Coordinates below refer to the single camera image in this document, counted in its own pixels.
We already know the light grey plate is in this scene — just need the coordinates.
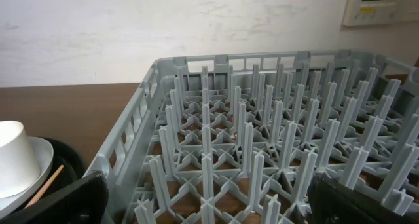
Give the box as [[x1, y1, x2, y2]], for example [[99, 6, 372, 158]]
[[0, 136, 54, 218]]

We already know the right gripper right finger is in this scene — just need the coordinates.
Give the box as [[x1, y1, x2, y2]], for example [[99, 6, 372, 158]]
[[308, 175, 418, 224]]

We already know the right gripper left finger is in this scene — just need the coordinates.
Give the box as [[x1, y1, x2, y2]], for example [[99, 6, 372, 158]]
[[1, 171, 109, 224]]

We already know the cream plastic cup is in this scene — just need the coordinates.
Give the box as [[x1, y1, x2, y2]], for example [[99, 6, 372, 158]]
[[1, 121, 40, 198]]

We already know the round black serving tray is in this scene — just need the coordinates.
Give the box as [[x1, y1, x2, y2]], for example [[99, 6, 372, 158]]
[[41, 137, 86, 199]]

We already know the wooden chopstick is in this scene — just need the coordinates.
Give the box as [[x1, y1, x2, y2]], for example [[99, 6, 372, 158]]
[[25, 164, 64, 208]]

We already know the white wall control panel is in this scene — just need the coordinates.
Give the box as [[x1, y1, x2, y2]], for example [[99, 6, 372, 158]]
[[342, 0, 418, 26]]

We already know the grey dishwasher rack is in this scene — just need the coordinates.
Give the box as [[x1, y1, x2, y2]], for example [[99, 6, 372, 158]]
[[88, 50, 418, 223]]

